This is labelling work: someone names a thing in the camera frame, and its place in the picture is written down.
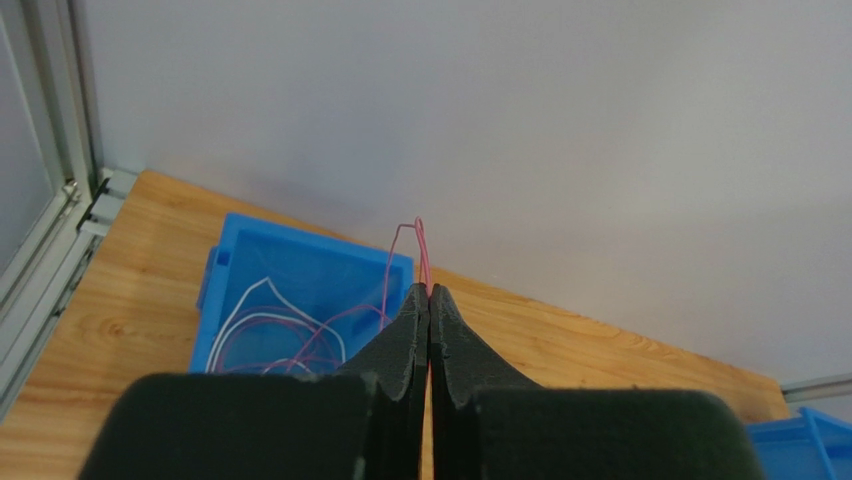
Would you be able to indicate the blue plastic bin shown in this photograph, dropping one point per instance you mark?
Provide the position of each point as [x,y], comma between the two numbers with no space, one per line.
[275,299]
[812,445]

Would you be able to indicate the right aluminium frame post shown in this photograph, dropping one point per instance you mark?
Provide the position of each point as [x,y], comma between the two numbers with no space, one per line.
[818,388]

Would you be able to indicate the right blue plastic bin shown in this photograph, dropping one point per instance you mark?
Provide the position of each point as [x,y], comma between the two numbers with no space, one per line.
[812,445]

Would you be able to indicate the left blue plastic bin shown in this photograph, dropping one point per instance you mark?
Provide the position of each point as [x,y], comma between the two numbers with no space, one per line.
[275,299]

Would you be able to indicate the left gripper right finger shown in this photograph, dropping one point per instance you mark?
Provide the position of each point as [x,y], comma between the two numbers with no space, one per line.
[490,421]

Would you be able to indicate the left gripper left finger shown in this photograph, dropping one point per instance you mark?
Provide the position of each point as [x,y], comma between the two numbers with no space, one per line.
[363,421]

